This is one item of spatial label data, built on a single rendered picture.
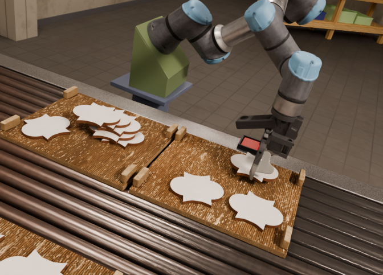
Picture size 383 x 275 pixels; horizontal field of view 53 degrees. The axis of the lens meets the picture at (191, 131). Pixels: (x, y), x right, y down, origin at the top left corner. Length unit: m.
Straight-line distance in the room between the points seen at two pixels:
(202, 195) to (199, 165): 0.14
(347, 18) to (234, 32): 6.06
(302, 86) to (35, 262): 0.69
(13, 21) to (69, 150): 3.50
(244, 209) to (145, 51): 0.83
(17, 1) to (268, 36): 3.71
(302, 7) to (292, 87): 0.47
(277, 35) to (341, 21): 6.43
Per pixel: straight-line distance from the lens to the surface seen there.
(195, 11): 1.51
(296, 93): 0.96
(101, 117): 1.16
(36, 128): 1.18
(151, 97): 1.58
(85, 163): 1.05
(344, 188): 1.28
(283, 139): 1.02
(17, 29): 4.56
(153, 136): 1.19
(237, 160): 1.11
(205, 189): 1.01
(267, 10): 0.98
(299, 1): 1.36
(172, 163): 1.09
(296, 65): 0.95
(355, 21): 7.63
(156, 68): 1.56
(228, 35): 1.51
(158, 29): 1.57
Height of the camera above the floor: 1.57
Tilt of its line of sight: 30 degrees down
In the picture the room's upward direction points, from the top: 12 degrees clockwise
